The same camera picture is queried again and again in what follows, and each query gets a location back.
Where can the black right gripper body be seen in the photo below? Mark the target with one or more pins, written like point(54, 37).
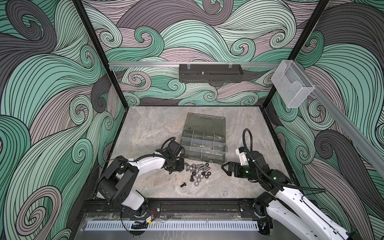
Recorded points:
point(245, 171)

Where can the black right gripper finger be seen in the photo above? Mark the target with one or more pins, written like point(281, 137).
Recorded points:
point(230, 165)
point(231, 171)

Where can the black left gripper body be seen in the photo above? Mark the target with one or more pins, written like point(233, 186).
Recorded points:
point(177, 165)

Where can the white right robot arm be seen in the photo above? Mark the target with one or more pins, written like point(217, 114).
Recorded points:
point(285, 203)

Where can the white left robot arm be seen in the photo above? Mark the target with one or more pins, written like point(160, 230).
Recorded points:
point(117, 181)

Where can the pile of bolts and nuts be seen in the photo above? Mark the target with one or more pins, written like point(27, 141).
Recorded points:
point(198, 172)

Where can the grey transparent organizer box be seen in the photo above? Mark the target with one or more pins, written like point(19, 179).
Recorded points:
point(204, 138)

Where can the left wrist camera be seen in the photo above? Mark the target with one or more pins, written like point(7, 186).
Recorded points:
point(175, 148)

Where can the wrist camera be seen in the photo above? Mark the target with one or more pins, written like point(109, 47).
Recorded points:
point(175, 148)
point(241, 153)

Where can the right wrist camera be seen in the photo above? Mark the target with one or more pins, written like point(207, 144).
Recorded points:
point(241, 153)

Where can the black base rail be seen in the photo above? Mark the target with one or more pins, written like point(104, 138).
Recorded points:
point(167, 208)

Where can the white slotted cable duct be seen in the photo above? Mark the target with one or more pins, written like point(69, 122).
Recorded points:
point(175, 226)

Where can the clear plastic wall holder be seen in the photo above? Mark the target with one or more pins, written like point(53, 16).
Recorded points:
point(292, 83)

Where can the black wall tray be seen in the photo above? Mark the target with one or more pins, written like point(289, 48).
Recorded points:
point(215, 74)

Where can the aluminium rail back wall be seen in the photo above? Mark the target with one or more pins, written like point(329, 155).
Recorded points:
point(152, 64)

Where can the aluminium rail wall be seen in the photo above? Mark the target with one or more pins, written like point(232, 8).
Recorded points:
point(356, 103)
point(152, 64)

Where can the aluminium rail right wall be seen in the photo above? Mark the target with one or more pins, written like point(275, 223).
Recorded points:
point(356, 103)

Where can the black vertical frame post right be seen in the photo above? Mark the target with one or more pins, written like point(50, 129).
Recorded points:
point(310, 25)

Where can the black vertical frame post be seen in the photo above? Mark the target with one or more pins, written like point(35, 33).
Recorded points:
point(310, 25)
point(95, 41)

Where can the black vertical frame post left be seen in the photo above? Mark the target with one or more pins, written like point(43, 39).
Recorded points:
point(95, 41)

